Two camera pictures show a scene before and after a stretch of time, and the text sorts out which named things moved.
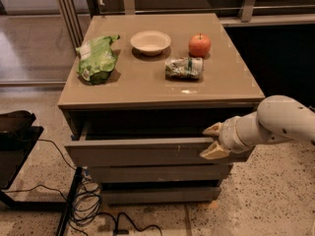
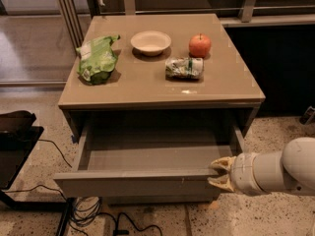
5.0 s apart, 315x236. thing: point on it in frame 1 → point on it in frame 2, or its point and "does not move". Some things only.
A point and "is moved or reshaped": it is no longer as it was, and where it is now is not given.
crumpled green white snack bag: x=184 y=68 does not move
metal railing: x=250 y=5 does not move
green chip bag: x=96 y=58 does not move
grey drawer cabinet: x=139 y=89 does not move
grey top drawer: x=85 y=150 is moved or reshaped
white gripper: x=227 y=136 → x=244 y=173
